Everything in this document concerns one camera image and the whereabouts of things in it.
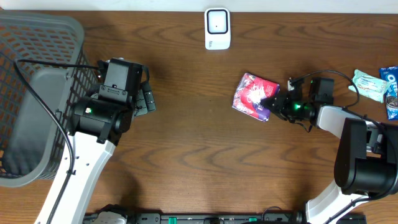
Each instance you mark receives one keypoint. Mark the light teal snack packet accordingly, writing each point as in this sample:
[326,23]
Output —
[369,86]

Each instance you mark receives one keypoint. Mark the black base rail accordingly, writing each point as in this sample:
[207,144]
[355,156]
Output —
[155,218]

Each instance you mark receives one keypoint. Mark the grey plastic mesh basket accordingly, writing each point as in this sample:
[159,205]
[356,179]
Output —
[44,70]

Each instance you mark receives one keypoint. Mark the red purple snack bag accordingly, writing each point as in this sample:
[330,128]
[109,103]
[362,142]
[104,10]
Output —
[250,91]

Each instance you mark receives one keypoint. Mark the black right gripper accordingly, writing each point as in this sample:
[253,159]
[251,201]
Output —
[280,106]

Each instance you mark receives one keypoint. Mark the blue snack wrapper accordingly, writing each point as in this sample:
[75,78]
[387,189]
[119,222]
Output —
[389,74]

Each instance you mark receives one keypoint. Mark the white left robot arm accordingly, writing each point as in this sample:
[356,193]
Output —
[97,122]

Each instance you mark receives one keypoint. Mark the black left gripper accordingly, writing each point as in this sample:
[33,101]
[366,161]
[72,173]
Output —
[144,100]

